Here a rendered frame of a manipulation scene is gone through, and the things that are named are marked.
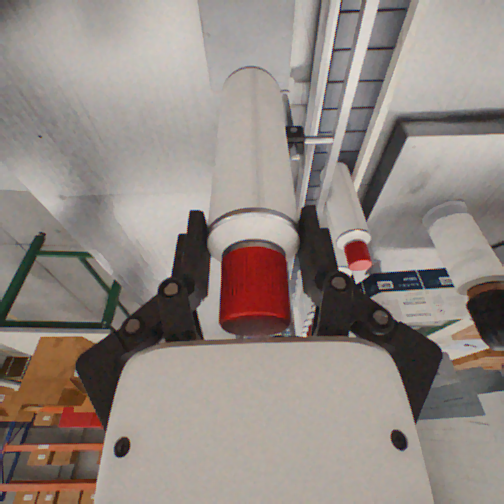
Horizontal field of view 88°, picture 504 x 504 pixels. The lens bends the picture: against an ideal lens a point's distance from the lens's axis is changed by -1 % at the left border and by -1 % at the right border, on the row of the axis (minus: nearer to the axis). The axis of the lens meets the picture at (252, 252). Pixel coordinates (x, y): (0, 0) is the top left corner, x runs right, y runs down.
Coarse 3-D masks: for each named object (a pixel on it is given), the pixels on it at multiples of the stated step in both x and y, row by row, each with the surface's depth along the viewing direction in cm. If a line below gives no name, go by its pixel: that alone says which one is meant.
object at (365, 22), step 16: (368, 0) 23; (368, 16) 24; (368, 32) 25; (352, 48) 27; (352, 64) 28; (352, 80) 29; (352, 96) 31; (336, 128) 34; (336, 144) 36; (336, 160) 38; (320, 192) 43; (320, 208) 46
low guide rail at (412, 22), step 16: (416, 0) 27; (416, 16) 28; (400, 32) 31; (416, 32) 29; (400, 48) 31; (400, 64) 32; (384, 80) 35; (384, 96) 35; (384, 112) 37; (368, 128) 41; (368, 144) 41; (368, 160) 44; (352, 176) 48
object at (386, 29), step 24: (360, 0) 30; (384, 0) 30; (408, 0) 30; (384, 24) 31; (336, 48) 33; (384, 48) 34; (336, 72) 36; (360, 72) 36; (384, 72) 36; (336, 96) 38; (360, 96) 38; (360, 120) 42; (360, 144) 45; (312, 168) 49; (312, 192) 54
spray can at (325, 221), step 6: (324, 210) 55; (324, 216) 55; (324, 222) 54; (330, 222) 53; (330, 228) 53; (336, 246) 50; (336, 252) 49; (342, 252) 50; (336, 258) 49; (342, 258) 49; (342, 264) 48; (342, 270) 48; (348, 270) 48
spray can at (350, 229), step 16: (320, 176) 50; (336, 176) 46; (336, 192) 44; (352, 192) 43; (336, 208) 43; (352, 208) 41; (336, 224) 41; (352, 224) 40; (336, 240) 41; (352, 240) 39; (368, 240) 40; (352, 256) 38; (368, 256) 38
